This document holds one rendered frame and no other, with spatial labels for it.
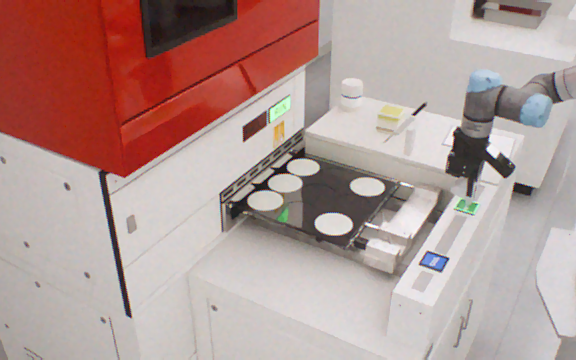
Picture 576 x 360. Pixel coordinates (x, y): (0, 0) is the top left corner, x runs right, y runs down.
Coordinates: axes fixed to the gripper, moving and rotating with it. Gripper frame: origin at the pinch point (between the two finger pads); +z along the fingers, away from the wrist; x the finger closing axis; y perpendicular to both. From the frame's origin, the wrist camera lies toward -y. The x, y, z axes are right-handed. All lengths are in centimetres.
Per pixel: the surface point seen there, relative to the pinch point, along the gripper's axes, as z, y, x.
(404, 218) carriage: 9.7, 16.6, 2.0
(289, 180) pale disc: 8, 52, 4
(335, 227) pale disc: 7.7, 30.0, 18.0
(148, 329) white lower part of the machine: 22, 59, 62
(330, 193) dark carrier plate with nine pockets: 7.7, 38.7, 4.0
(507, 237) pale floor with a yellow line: 98, 2, -131
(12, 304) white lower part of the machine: 38, 113, 66
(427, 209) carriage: 9.7, 12.6, -5.5
